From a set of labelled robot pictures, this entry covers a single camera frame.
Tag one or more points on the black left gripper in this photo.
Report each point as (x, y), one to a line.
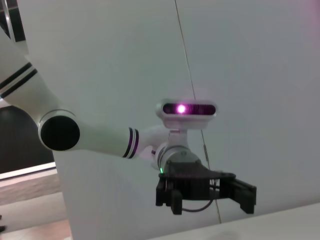
(190, 180)

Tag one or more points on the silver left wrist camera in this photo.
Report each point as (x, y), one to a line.
(187, 113)

